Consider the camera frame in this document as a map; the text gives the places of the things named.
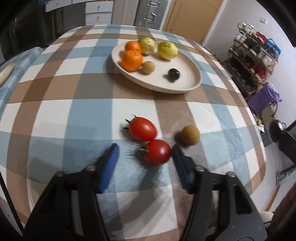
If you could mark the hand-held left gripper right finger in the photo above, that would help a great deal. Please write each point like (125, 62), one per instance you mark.
(182, 166)

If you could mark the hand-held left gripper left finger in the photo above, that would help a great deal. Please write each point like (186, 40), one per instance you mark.
(108, 166)

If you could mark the red cherry tomato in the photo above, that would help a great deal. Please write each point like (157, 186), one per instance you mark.
(143, 129)
(158, 151)

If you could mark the brown longan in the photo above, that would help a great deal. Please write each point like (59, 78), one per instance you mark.
(190, 135)
(148, 67)

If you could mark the dark purple passion fruit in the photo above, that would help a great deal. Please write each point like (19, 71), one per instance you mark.
(173, 75)

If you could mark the large cream plate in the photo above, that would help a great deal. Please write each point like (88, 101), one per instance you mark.
(166, 69)

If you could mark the orange mandarin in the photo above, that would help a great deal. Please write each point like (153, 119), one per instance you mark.
(131, 60)
(133, 45)

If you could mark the yellow guava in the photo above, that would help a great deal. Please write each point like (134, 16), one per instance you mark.
(167, 50)

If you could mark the spotted green guava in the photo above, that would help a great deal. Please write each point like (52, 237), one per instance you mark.
(146, 45)

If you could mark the woven basket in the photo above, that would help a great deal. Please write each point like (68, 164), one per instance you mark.
(269, 113)

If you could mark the purple bag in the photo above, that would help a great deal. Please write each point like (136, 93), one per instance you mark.
(263, 99)

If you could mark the wooden shoe rack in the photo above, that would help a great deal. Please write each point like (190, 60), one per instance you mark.
(245, 81)

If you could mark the small cream plate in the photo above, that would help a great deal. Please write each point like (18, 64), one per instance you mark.
(6, 73)

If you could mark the wooden door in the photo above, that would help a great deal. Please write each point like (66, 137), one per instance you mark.
(189, 18)

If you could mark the white desk with drawers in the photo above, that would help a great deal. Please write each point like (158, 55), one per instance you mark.
(97, 12)

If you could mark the beige suitcase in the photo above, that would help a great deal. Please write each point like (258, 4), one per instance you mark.
(124, 11)

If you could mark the silver suitcase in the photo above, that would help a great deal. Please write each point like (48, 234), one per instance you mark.
(150, 12)

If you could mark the grey refrigerator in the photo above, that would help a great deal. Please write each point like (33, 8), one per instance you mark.
(30, 23)

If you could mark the white wall switch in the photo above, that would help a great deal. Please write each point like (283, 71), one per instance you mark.
(263, 20)

